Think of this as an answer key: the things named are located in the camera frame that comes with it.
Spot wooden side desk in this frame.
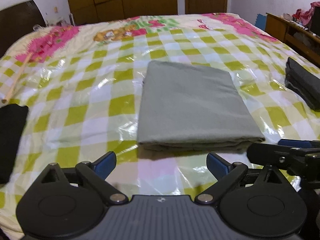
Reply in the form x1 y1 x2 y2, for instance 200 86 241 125
265 13 319 68

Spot black folded garment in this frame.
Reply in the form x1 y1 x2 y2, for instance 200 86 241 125
0 104 29 184

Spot dark grey folded garment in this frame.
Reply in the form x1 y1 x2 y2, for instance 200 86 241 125
285 57 319 112

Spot red clothes pile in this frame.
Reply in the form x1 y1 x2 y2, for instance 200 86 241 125
292 1 320 26

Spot dark wooden headboard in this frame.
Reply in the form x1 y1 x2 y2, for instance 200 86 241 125
0 0 46 57

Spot wooden stick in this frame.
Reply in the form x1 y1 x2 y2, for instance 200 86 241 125
1 53 33 104

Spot grey-green pants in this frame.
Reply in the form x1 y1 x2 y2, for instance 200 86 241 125
137 61 265 151

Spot blue foam mat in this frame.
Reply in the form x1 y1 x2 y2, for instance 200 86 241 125
254 14 267 30

